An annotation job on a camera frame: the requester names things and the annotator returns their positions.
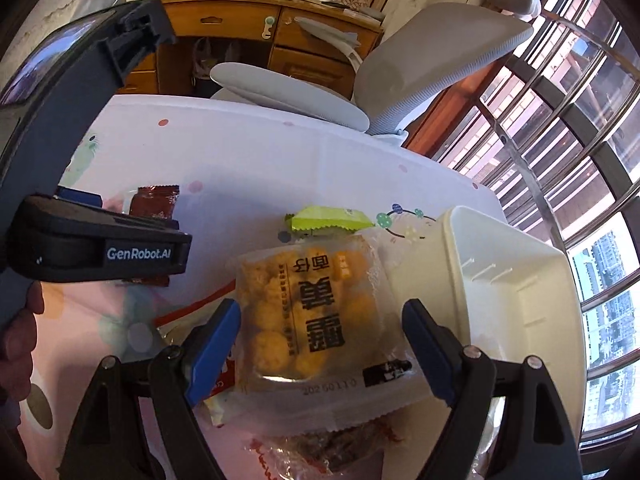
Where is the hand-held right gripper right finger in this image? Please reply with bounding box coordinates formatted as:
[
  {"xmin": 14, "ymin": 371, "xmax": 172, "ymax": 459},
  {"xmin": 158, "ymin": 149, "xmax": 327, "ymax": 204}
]
[{"xmin": 401, "ymin": 299, "xmax": 583, "ymax": 480}]

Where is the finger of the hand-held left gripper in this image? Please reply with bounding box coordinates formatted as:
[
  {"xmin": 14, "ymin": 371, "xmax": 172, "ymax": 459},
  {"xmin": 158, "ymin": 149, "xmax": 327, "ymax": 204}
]
[{"xmin": 56, "ymin": 186, "xmax": 103, "ymax": 210}]

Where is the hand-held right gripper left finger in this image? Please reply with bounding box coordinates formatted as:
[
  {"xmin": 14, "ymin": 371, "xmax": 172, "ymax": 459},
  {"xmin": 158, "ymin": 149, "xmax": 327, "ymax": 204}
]
[{"xmin": 57, "ymin": 299, "xmax": 243, "ymax": 480}]

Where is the red white snack packet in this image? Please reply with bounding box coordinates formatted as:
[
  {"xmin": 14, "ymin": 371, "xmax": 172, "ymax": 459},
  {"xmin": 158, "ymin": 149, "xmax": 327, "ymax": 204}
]
[{"xmin": 157, "ymin": 280, "xmax": 241, "ymax": 426}]

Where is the dark red snowflake snack packet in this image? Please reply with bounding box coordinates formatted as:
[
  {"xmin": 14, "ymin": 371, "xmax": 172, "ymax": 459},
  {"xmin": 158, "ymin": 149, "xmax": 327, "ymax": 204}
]
[{"xmin": 122, "ymin": 185, "xmax": 181, "ymax": 288}]

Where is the yellow puff ball snack packet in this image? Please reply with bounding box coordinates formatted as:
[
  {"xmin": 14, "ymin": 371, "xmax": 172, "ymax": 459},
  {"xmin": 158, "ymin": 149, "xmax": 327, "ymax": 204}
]
[{"xmin": 227, "ymin": 232, "xmax": 431, "ymax": 436}]

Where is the white plastic bin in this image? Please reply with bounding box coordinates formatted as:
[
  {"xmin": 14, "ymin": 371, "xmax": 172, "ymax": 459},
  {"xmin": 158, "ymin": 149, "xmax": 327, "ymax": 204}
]
[{"xmin": 385, "ymin": 206, "xmax": 588, "ymax": 480}]

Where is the clear red print brittle packet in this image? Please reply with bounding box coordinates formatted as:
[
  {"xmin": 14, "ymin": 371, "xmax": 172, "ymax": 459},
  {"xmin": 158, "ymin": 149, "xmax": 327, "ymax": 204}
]
[{"xmin": 245, "ymin": 412, "xmax": 416, "ymax": 480}]

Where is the green snack packet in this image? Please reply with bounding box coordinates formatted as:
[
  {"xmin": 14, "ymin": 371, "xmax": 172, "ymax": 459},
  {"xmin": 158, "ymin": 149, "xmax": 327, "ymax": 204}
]
[{"xmin": 285, "ymin": 204, "xmax": 376, "ymax": 236}]

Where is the person's left hand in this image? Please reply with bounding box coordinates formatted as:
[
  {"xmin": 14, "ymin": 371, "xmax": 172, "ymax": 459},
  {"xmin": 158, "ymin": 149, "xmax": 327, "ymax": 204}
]
[{"xmin": 0, "ymin": 280, "xmax": 46, "ymax": 401}]

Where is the dark bag under desk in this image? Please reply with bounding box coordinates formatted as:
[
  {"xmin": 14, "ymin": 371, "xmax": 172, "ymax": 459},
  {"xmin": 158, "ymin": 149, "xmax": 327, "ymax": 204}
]
[{"xmin": 192, "ymin": 37, "xmax": 226, "ymax": 98}]

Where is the printed cartoon tablecloth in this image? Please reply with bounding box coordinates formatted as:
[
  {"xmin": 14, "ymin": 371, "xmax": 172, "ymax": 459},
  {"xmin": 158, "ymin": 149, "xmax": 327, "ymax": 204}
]
[{"xmin": 15, "ymin": 92, "xmax": 586, "ymax": 480}]

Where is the metal window grille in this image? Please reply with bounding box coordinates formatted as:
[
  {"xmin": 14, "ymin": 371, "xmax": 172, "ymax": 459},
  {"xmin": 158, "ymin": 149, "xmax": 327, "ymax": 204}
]
[{"xmin": 440, "ymin": 0, "xmax": 640, "ymax": 446}]

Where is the wooden desk with drawers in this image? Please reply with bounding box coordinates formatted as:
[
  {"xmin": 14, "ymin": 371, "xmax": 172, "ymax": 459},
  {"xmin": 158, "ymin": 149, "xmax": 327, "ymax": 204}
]
[{"xmin": 120, "ymin": 0, "xmax": 386, "ymax": 98}]

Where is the grey office chair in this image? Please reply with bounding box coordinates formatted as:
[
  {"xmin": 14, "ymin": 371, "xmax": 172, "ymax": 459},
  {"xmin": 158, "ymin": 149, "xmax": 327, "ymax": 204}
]
[{"xmin": 210, "ymin": 0, "xmax": 556, "ymax": 136}]

